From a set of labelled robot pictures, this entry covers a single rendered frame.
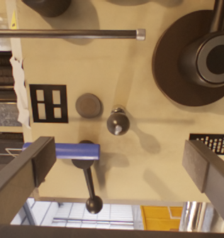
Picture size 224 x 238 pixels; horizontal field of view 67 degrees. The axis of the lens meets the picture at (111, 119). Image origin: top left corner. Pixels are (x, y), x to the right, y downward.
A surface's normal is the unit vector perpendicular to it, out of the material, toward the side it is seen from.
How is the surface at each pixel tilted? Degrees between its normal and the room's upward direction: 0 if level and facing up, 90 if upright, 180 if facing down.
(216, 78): 90
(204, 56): 90
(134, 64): 90
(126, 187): 90
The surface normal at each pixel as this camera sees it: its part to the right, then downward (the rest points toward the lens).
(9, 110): -0.04, 0.28
